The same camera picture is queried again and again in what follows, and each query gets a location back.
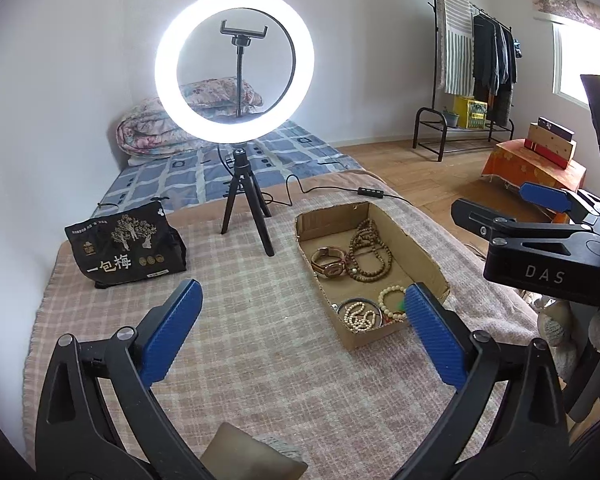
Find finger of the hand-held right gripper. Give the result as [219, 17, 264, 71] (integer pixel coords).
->
[519, 182, 600, 227]
[452, 198, 595, 247]

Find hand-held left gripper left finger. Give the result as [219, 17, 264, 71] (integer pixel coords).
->
[34, 279, 217, 480]

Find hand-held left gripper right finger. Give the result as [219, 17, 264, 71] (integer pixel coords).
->
[394, 282, 577, 480]

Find cream bead bracelet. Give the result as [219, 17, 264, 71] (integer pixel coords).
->
[378, 284, 409, 321]

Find cardboard box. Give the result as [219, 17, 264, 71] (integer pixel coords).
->
[294, 201, 451, 351]

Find white pearl bracelet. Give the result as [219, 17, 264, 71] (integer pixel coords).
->
[343, 306, 378, 333]

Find thin blue bangle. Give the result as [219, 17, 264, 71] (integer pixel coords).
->
[337, 298, 383, 327]

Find long brown bead necklace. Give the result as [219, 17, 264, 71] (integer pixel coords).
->
[346, 218, 388, 283]

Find rose gold wristwatch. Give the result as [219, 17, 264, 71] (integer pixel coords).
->
[311, 246, 350, 280]

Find orange-covered side table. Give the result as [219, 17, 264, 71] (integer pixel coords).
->
[481, 138, 589, 224]

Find red box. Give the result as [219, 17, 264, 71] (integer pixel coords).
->
[524, 139, 572, 171]

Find tan box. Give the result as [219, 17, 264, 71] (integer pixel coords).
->
[526, 122, 578, 164]

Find dark box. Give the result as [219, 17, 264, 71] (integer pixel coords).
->
[536, 115, 577, 144]

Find pink plaid blanket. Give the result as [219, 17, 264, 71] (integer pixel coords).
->
[22, 169, 548, 480]

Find black snack bag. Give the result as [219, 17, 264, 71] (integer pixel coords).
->
[63, 204, 179, 284]

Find yellow crate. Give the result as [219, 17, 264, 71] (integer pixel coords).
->
[452, 95, 489, 131]

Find window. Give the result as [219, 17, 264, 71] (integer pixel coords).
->
[552, 21, 600, 112]

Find tan cushion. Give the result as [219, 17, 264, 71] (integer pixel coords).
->
[199, 422, 307, 480]

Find dark hanging clothes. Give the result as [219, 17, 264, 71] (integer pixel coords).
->
[472, 12, 520, 127]

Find blue checked bedsheet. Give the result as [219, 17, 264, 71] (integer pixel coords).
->
[94, 120, 377, 212]

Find black tripod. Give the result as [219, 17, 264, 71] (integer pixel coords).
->
[220, 145, 275, 259]

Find black clothes rack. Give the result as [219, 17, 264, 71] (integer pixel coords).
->
[412, 0, 520, 163]

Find striped towel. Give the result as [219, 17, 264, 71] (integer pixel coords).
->
[437, 0, 477, 97]

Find floral curtain valance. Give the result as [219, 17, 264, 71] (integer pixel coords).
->
[527, 0, 600, 41]

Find folded floral quilt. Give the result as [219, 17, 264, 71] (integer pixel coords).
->
[115, 77, 264, 167]

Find black phone holder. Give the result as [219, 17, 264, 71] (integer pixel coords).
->
[219, 19, 269, 122]

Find white ring light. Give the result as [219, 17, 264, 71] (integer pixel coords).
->
[153, 0, 316, 142]

